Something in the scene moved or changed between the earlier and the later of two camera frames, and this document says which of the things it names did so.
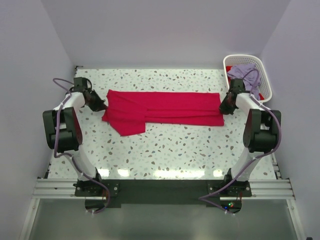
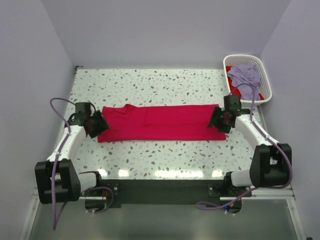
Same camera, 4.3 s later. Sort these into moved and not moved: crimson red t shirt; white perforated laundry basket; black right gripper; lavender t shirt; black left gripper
Moved: black right gripper; crimson red t shirt; black left gripper
Not moved: white perforated laundry basket; lavender t shirt
